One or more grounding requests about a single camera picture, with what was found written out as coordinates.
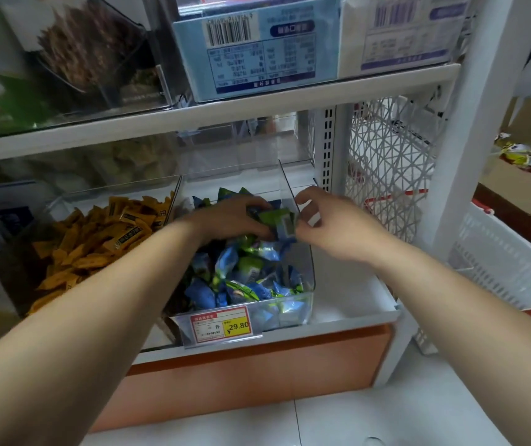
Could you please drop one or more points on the person's right hand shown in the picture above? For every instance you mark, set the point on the person's right hand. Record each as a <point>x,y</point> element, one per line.
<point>339,225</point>

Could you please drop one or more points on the person's left hand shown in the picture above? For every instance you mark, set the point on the person's left hand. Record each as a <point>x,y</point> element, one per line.
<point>221,222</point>

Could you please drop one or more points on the person's right thumb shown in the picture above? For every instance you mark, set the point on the person's right thumb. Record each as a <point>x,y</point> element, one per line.
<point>311,232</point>

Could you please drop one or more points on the person's left fingers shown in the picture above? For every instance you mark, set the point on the person's left fingers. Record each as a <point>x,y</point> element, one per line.
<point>258,215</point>

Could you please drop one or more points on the green candy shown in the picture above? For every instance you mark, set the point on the green candy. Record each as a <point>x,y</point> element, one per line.
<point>280,222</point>

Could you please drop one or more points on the person's right forearm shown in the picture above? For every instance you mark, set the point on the person's right forearm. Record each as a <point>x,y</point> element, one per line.
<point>469,339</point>

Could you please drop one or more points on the person's left forearm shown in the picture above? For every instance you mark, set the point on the person's left forearm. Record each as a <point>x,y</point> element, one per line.
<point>79,339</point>

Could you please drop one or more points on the clear plastic candy bin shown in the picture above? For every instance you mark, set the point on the clear plastic candy bin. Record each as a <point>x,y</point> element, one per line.
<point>246,264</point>

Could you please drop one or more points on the pile of blue green candies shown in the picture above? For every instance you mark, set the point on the pile of blue green candies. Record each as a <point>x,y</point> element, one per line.
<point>246,274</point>

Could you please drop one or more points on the white lattice basket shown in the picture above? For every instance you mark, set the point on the white lattice basket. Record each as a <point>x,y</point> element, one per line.
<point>388,162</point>

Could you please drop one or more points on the white shelf rack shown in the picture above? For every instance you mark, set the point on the white shelf rack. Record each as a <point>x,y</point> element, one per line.
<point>256,106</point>

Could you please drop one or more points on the red yellow price tag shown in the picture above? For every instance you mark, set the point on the red yellow price tag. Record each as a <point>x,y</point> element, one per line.
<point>221,324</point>

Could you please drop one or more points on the clear bin of pale snacks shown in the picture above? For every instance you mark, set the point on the clear bin of pale snacks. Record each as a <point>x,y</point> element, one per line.
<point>121,162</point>

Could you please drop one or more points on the pile of orange candy packets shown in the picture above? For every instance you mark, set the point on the pile of orange candy packets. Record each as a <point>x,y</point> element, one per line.
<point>93,241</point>

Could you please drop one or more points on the blue labelled carton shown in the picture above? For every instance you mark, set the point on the blue labelled carton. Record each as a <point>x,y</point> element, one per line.
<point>256,46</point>

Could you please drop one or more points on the clear bin of orange packets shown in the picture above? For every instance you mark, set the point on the clear bin of orange packets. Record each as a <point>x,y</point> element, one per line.
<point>84,246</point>

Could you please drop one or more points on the white basket with red rim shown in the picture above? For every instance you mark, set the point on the white basket with red rim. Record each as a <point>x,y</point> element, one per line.
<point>502,260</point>

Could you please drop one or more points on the brown cardboard box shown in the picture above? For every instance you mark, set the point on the brown cardboard box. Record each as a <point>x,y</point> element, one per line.
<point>520,190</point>

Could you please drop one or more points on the white purple labelled carton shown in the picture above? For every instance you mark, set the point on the white purple labelled carton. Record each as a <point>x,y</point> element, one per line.
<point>400,32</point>

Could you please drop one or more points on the yellow snack packets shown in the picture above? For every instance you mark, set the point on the yellow snack packets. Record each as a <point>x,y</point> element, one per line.
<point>516,153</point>

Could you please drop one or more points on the clear bin of brown snacks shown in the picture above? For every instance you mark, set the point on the clear bin of brown snacks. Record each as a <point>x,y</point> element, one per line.
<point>93,51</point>

